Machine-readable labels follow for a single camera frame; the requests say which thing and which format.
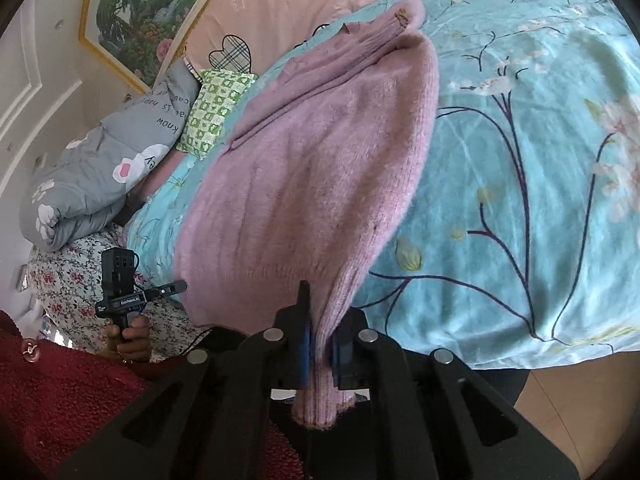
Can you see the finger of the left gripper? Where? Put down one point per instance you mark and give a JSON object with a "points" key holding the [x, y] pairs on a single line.
{"points": [[165, 291]]}

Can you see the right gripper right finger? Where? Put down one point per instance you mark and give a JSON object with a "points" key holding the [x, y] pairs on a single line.
{"points": [[363, 358]]}

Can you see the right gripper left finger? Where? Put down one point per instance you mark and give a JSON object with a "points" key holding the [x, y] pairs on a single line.
{"points": [[276, 358]]}

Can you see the purple knit sweater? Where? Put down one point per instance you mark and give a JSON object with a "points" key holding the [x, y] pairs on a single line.
{"points": [[315, 178]]}

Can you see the person's left hand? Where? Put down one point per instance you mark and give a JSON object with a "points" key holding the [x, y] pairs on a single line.
{"points": [[131, 344]]}

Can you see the pink pillow under comforter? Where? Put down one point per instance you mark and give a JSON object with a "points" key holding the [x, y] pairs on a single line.
{"points": [[155, 179]]}

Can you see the grey cartoon print comforter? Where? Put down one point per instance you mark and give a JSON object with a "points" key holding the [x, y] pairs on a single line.
{"points": [[87, 186]]}

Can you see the green checkered small pillow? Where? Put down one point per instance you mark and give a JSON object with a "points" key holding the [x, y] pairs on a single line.
{"points": [[220, 91]]}

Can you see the turquoise floral quilt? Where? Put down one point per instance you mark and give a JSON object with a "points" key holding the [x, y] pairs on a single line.
{"points": [[521, 246]]}

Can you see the framed landscape painting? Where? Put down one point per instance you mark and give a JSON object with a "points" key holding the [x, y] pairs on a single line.
{"points": [[137, 39]]}

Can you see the pink heart-print duvet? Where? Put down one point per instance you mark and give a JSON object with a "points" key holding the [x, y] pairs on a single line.
{"points": [[249, 36]]}

